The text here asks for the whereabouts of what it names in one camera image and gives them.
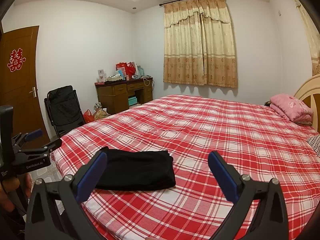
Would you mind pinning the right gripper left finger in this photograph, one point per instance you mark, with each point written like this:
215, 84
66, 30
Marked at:
54, 210

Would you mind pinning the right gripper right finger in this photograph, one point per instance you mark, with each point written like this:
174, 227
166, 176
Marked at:
270, 218

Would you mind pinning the black pants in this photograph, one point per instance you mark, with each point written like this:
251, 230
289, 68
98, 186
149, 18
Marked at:
137, 171

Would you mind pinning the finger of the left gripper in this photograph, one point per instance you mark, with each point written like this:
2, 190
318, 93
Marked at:
19, 140
47, 148

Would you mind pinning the red plaid bed sheet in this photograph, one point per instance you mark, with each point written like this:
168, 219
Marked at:
252, 138

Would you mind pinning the brown wooden door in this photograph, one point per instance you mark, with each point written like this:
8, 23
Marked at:
18, 82

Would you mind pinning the dark wooden desk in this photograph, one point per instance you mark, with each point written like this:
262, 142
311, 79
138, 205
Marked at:
114, 95

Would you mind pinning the red gift bag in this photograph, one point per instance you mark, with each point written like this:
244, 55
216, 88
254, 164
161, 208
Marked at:
128, 69

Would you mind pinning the beige side curtain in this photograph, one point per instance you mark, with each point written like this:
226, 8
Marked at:
312, 34

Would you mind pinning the striped pillow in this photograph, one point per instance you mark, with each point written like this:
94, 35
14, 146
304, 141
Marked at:
314, 142

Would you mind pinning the pink folded blanket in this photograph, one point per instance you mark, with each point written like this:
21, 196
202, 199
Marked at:
292, 109

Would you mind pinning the cream wooden headboard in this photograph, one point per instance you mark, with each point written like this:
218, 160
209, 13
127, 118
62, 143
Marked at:
309, 93

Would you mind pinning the black folding chair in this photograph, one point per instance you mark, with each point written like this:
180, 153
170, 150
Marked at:
63, 110

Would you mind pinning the left hand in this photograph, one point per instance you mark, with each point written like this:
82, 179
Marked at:
10, 185

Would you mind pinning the teal box under desk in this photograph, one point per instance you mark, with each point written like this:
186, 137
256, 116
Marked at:
132, 101

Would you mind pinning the patterned bag on floor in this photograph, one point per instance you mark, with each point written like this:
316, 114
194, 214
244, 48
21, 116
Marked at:
99, 112

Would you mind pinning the red plastic bag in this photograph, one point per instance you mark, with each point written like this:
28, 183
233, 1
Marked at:
88, 117

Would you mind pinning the beige window curtain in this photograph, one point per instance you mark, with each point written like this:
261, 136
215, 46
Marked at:
199, 47

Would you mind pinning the white photo card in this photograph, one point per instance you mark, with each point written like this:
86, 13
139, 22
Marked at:
101, 75

